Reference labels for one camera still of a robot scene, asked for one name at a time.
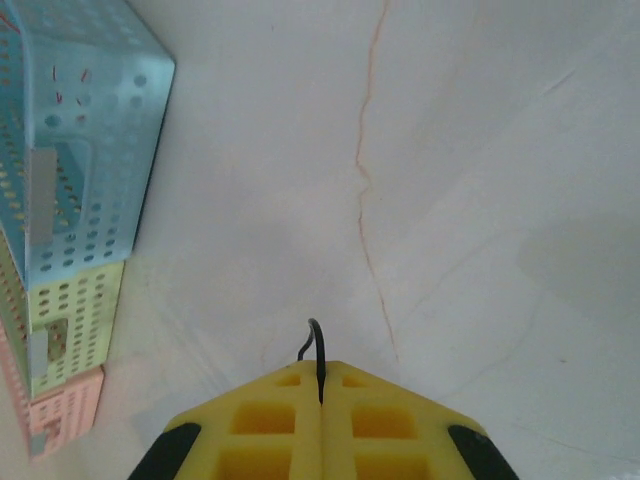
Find green plastic basket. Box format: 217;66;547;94
0;234;126;399

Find blue plastic basket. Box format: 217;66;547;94
0;0;177;281

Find thin black wire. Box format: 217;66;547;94
296;317;327;405

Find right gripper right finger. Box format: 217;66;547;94
319;359;521;480

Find pink plastic basket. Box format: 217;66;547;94
0;329;107;460

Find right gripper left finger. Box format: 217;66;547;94
127;360;321;480

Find thin orange wire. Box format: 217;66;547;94
0;12;94;124

